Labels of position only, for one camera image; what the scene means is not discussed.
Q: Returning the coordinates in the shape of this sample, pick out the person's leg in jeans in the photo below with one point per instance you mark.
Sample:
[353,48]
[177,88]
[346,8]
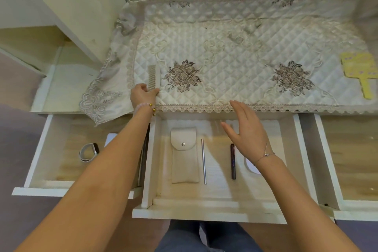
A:
[180,238]
[233,238]

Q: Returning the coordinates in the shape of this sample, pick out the black lipstick tube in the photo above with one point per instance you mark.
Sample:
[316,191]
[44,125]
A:
[233,166]

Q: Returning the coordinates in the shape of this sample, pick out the person's right forearm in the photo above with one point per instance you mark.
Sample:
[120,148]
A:
[304,210]

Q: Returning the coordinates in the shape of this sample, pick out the wide white drawer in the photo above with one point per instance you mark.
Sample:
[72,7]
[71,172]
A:
[218,195]

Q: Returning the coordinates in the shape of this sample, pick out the person's right leg in jeans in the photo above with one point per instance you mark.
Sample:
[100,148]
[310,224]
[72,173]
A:
[233,238]

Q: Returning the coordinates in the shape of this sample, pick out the small white drawer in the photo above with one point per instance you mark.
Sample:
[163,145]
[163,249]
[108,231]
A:
[354,148]
[65,142]

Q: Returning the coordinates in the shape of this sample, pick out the white round compact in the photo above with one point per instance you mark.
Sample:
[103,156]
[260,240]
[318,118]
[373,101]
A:
[251,169]

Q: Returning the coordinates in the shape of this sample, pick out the person's left hand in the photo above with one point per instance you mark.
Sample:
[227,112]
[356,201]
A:
[141,95]

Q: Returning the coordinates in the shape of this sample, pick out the white comb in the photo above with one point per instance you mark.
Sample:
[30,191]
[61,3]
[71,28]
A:
[153,77]

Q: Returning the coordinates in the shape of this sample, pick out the quilted lace table cloth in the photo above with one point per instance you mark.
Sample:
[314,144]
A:
[236,39]

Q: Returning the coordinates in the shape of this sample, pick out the person's right hand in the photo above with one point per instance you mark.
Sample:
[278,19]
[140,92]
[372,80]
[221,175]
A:
[254,139]

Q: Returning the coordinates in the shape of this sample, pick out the white power bank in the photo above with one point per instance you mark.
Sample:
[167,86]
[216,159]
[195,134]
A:
[110,139]

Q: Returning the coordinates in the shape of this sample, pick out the cream dressing table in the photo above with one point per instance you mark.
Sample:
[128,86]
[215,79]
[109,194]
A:
[82,9]

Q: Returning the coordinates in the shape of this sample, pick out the beige snap pouch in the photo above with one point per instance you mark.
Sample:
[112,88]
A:
[186,166]

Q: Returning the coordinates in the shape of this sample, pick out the person's left leg in jeans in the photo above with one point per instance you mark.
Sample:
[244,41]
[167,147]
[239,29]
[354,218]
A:
[180,238]

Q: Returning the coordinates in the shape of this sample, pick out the silver grey wristband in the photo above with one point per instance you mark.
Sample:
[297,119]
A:
[83,157]

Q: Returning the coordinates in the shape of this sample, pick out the thin metal straw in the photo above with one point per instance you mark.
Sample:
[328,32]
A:
[204,163]

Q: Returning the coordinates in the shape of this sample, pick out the yellow hand mirror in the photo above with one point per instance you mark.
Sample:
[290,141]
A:
[358,65]

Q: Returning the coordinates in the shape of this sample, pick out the person's left forearm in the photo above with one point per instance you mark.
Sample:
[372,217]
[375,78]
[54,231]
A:
[88,195]

